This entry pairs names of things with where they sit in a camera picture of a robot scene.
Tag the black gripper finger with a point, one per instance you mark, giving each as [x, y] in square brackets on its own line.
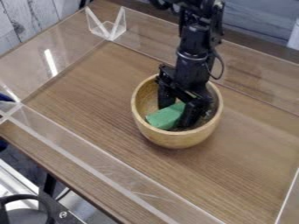
[166, 97]
[194, 110]

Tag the grey metal bracket with screw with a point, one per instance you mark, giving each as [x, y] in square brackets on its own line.
[61, 214]

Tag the green rectangular block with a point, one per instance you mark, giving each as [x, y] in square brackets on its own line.
[165, 118]

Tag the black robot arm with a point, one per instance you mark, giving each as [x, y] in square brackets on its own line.
[201, 27]

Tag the brown wooden bowl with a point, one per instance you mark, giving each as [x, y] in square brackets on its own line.
[173, 139]

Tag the clear acrylic enclosure wall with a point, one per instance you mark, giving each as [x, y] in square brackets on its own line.
[73, 80]

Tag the black metal table leg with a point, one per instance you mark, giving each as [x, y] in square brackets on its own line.
[50, 184]

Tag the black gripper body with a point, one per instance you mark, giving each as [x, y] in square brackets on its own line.
[189, 76]

